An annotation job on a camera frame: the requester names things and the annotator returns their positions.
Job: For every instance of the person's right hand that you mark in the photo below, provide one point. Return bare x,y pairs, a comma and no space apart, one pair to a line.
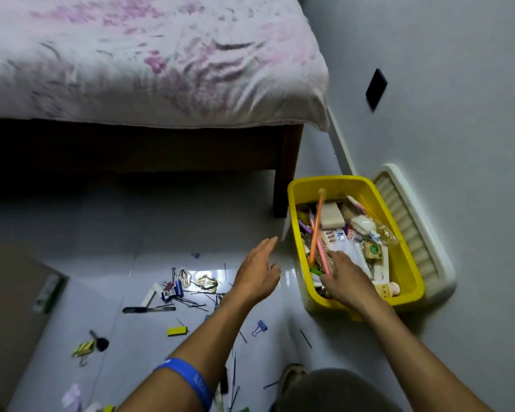
349,285

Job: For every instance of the person's left hand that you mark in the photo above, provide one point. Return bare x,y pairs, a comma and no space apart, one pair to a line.
255,276

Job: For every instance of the white green label pouch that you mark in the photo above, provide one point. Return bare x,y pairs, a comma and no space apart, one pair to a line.
354,255

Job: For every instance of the yellow card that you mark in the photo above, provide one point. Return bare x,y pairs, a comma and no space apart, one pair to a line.
386,290

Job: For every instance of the green yellow tea sachet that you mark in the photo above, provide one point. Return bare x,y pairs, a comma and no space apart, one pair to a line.
373,250

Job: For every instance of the pink pen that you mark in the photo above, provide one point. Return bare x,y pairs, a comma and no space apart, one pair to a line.
322,250

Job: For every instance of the yellow plastic bin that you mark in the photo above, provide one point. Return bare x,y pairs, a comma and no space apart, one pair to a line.
407,270

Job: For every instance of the clear bag of floss picks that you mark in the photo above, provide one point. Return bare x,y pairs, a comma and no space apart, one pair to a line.
369,227

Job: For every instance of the orange pencil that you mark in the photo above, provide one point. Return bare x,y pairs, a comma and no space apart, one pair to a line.
316,227

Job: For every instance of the scatter of black hairpins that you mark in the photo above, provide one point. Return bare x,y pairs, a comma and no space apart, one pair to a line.
305,338

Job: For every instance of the white sponge block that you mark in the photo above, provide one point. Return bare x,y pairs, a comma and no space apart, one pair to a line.
331,215

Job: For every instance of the blue purple battery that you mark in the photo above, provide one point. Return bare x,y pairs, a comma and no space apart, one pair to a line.
179,287

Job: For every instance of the pink white bunny packet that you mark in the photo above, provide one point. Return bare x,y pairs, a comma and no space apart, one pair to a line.
356,204

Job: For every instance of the pink binder clip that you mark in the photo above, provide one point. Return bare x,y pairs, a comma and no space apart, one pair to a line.
168,286

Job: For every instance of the blue clip with portrait card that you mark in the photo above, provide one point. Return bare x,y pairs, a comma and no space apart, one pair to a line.
168,296

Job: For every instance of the white rectangular block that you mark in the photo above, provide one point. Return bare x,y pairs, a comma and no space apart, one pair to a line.
148,298
157,288

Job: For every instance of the black pen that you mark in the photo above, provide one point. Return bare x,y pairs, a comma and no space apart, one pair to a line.
148,309

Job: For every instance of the wooden chopsticks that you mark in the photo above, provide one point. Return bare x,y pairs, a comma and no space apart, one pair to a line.
219,399

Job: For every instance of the black car key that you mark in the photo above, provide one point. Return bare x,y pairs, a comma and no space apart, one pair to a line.
101,344

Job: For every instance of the pink strip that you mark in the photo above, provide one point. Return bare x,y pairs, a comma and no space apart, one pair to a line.
71,396

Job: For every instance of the person's right forearm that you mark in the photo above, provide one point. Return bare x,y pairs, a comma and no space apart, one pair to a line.
416,364

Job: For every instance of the person's left forearm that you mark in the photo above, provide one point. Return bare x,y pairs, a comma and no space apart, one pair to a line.
197,351

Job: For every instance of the person's right shoe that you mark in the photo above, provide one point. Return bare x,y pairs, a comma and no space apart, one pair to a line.
292,377

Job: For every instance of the person's dark trousers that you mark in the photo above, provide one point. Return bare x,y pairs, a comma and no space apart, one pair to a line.
334,392

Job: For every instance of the white bin lid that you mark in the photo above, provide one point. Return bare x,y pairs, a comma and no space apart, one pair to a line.
416,227

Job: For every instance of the blue wristband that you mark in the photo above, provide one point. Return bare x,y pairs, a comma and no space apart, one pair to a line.
189,375

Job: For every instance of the white skirting board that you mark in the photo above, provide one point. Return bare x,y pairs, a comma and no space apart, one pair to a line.
341,141

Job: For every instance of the green white small box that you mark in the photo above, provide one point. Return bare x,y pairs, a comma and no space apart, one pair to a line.
48,293

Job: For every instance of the brown cardboard panel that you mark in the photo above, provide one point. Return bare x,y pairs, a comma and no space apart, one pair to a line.
8,317

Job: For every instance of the black wall socket plate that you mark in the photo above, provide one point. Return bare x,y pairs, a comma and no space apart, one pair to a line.
376,90

